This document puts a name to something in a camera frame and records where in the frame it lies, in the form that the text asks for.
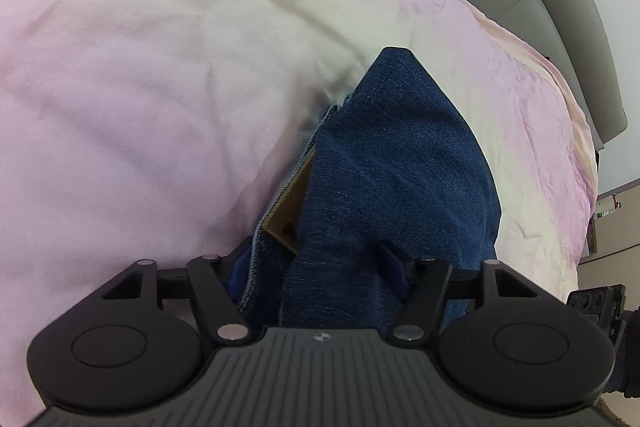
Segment blue denim jeans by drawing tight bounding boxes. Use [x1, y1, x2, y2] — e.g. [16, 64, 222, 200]
[240, 48, 501, 331]

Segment pink bed sheet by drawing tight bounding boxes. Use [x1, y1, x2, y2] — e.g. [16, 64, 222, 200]
[1, 0, 597, 426]

